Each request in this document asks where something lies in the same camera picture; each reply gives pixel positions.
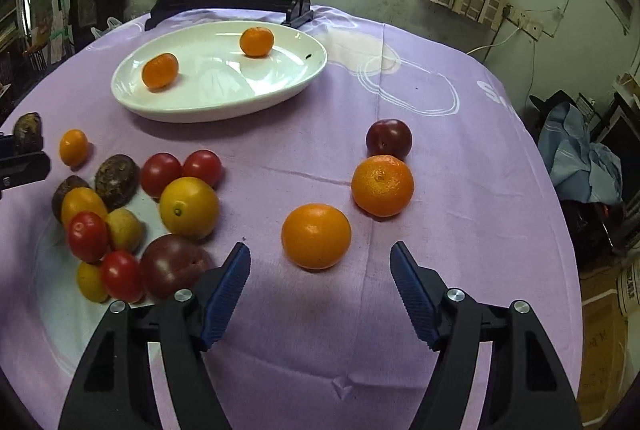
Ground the blue cloth pile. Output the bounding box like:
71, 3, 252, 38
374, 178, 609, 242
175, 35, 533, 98
537, 103, 623, 203

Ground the large yellow-orange citrus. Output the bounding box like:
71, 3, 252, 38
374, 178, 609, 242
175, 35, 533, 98
159, 177, 220, 241

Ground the small yellow-green plum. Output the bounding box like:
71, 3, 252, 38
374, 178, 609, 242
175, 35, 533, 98
106, 208, 146, 253

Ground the small mandarin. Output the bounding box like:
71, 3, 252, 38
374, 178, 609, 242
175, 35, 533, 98
239, 26, 275, 58
141, 53, 180, 91

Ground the large bumpy tangerine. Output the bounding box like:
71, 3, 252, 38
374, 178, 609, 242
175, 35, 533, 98
350, 155, 415, 218

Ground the cardboard box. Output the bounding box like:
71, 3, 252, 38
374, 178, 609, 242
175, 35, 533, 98
580, 260, 640, 406

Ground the smooth round orange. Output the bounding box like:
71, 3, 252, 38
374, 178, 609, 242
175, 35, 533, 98
281, 203, 352, 271

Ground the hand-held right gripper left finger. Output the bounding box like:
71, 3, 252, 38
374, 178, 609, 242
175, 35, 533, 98
59, 241, 252, 430

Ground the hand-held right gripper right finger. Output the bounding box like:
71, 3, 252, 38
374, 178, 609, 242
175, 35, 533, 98
390, 241, 583, 430

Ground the purple tablecloth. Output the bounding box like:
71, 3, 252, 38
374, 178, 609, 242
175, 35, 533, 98
0, 5, 586, 430

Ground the dark purple passion fruit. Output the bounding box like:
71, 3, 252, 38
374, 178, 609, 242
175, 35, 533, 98
51, 175, 91, 225

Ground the white oval plate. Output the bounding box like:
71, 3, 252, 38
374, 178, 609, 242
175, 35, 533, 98
110, 20, 328, 123

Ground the small dark red plum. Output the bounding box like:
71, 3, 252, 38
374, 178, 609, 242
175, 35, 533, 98
365, 119, 413, 161

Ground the large dark red plum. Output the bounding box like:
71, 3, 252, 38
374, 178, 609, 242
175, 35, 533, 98
139, 233, 216, 301

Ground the white plastic bag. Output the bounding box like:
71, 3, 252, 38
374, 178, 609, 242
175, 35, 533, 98
90, 17, 123, 41

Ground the wall socket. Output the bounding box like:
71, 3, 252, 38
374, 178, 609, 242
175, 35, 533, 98
505, 5, 543, 41

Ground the small yellow kumquat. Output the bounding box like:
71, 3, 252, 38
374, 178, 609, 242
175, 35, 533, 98
76, 261, 110, 303

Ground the white cable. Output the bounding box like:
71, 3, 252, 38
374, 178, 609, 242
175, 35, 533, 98
467, 23, 523, 56

